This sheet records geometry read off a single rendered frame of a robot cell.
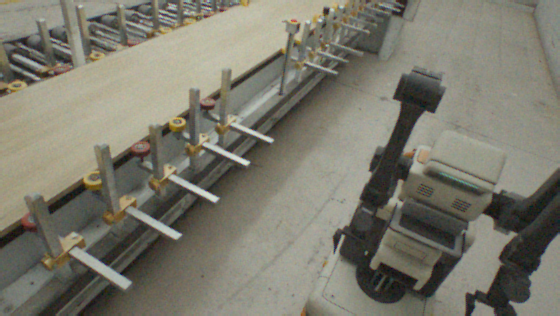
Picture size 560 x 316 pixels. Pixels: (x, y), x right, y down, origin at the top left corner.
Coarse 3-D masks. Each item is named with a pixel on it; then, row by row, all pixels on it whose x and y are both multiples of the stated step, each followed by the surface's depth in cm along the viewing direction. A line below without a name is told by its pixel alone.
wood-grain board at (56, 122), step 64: (256, 0) 354; (320, 0) 387; (128, 64) 218; (192, 64) 230; (256, 64) 243; (0, 128) 157; (64, 128) 163; (128, 128) 170; (0, 192) 131; (64, 192) 137
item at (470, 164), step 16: (448, 144) 114; (464, 144) 113; (480, 144) 112; (432, 160) 115; (448, 160) 113; (464, 160) 112; (480, 160) 111; (496, 160) 110; (432, 176) 123; (448, 176) 114; (464, 176) 111; (480, 176) 110; (496, 176) 109; (480, 192) 115
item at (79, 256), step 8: (72, 256) 123; (80, 256) 122; (88, 256) 122; (88, 264) 120; (96, 264) 120; (104, 264) 121; (96, 272) 120; (104, 272) 119; (112, 272) 119; (112, 280) 117; (120, 280) 117; (128, 280) 118; (120, 288) 117; (128, 288) 117
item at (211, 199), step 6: (138, 162) 166; (144, 162) 166; (144, 168) 165; (150, 168) 164; (168, 180) 162; (174, 180) 160; (180, 180) 161; (180, 186) 160; (186, 186) 158; (192, 186) 159; (192, 192) 158; (198, 192) 157; (204, 192) 157; (204, 198) 156; (210, 198) 155; (216, 198) 156; (210, 204) 156; (216, 204) 156
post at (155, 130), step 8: (152, 128) 141; (160, 128) 143; (152, 136) 143; (160, 136) 145; (152, 144) 146; (160, 144) 147; (152, 152) 149; (160, 152) 150; (152, 160) 152; (160, 160) 152; (152, 168) 155; (160, 168) 154; (160, 176) 157; (160, 192) 162
